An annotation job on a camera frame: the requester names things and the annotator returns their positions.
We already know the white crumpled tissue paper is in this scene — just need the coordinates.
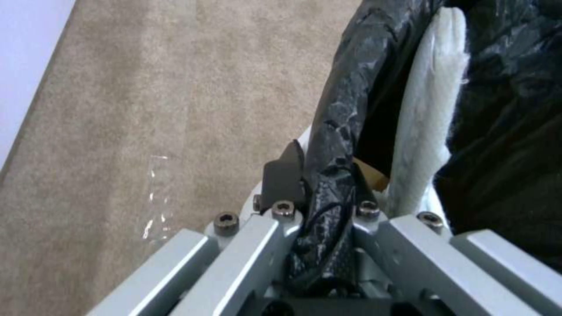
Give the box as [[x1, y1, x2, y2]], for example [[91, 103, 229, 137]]
[[389, 6, 468, 213]]

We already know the clear plastic wrapper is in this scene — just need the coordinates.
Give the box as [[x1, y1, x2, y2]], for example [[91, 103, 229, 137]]
[[139, 154, 177, 241]]

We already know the black plastic trash bag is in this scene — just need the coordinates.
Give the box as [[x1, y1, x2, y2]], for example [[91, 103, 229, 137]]
[[284, 0, 562, 290]]

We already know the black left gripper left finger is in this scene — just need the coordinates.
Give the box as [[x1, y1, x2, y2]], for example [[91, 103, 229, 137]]
[[125, 139, 308, 316]]

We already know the white trash bin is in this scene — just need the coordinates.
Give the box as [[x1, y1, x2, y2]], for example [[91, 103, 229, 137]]
[[204, 129, 454, 246]]

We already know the brown cardboard scrap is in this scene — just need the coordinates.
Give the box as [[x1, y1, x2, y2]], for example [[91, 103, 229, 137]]
[[353, 157, 393, 192]]

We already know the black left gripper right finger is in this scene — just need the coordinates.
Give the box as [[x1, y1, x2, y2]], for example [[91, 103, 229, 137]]
[[347, 161, 562, 316]]

